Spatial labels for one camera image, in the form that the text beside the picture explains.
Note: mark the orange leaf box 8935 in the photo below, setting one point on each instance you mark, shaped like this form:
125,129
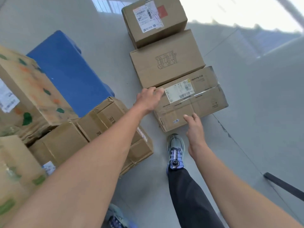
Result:
31,92

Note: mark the box with cart drawing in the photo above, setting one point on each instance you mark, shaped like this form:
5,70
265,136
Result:
171,47

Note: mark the person's right forearm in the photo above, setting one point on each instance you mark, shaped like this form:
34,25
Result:
237,199

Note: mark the person's left forearm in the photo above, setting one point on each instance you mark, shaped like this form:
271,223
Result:
83,178

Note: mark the low brown box 7786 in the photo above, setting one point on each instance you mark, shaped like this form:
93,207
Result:
61,140

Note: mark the box with yellow-edged label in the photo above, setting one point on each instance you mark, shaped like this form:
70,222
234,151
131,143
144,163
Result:
206,102

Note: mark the box with red stamp label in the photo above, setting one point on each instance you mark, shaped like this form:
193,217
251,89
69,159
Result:
171,23

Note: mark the person's shoe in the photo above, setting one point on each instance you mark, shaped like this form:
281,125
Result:
175,151
117,218

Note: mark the person's right hand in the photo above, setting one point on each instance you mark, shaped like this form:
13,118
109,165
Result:
197,137

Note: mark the blue plastic pallet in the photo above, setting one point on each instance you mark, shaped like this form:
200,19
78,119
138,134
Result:
71,75

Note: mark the person's left hand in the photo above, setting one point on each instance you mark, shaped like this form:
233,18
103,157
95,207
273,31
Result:
148,99

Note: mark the person's right shoe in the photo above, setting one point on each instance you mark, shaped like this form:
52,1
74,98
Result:
175,151

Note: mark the person's left shoe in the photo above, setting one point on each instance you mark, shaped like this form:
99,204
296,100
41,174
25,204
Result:
117,218

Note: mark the person's right leg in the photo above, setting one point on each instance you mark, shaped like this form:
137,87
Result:
190,201

